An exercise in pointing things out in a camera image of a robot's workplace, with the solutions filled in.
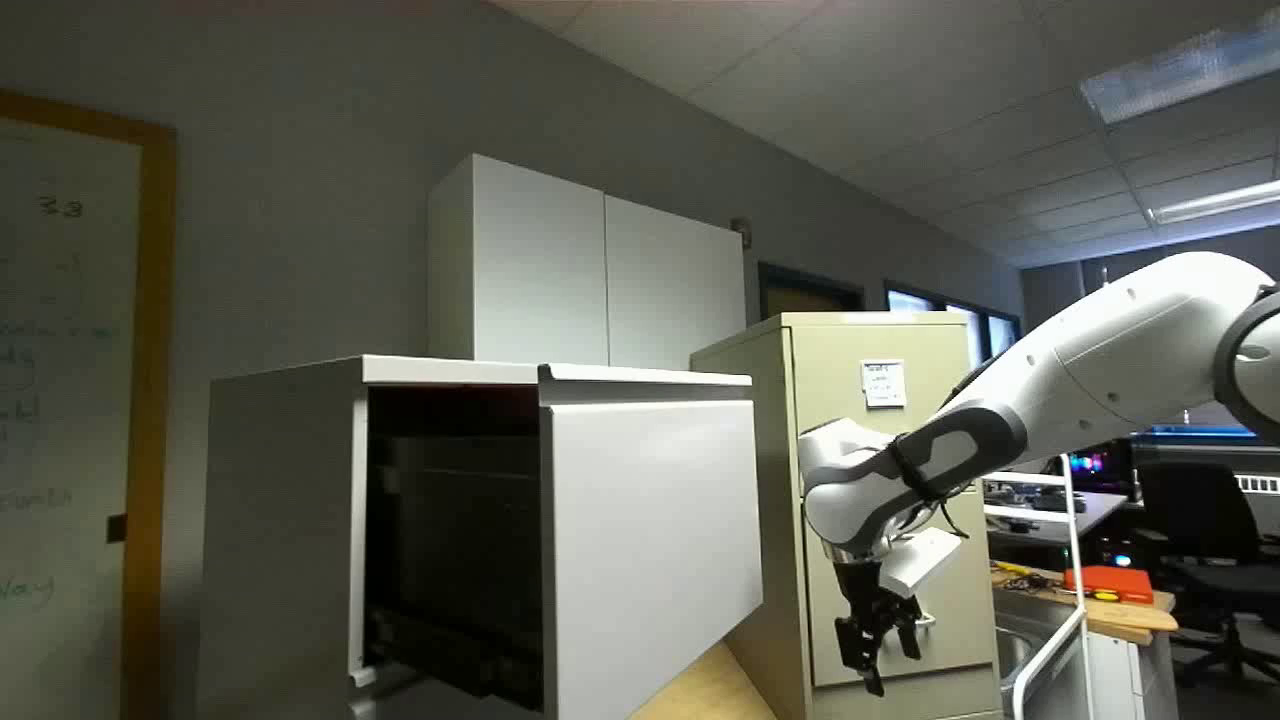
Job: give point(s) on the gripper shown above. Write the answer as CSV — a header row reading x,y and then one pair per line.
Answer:
x,y
866,590

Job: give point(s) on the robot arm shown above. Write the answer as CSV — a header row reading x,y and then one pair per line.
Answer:
x,y
1100,370

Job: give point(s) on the white drawer cabinet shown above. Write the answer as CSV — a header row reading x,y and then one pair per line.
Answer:
x,y
285,540

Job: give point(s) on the white metal rack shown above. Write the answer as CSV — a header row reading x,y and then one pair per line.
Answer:
x,y
1078,560

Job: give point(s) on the grey desk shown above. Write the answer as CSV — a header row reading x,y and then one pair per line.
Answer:
x,y
1050,512

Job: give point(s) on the orange case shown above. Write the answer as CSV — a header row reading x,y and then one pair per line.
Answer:
x,y
1110,583

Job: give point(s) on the wooden table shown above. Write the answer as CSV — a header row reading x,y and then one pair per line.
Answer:
x,y
1125,615

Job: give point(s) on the white paper note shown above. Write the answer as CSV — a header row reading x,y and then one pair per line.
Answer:
x,y
884,384

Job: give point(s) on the monitor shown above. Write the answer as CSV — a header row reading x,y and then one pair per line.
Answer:
x,y
1098,468

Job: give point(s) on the beige filing cabinet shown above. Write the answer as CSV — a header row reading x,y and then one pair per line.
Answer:
x,y
840,370

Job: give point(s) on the row of windows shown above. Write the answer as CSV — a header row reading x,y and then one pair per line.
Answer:
x,y
975,325

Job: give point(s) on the black office chair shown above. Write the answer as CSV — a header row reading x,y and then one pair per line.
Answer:
x,y
1200,530

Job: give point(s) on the window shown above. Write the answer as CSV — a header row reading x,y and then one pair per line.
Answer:
x,y
808,297

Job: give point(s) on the ceiling light strip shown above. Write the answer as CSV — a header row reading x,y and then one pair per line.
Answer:
x,y
1215,202

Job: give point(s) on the ceiling light panel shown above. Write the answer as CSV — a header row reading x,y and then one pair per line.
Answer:
x,y
1180,70

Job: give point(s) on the white wall cabinet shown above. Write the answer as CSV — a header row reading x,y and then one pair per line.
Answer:
x,y
560,270

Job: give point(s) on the whiteboard with wooden frame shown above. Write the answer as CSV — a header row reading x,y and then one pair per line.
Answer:
x,y
60,400

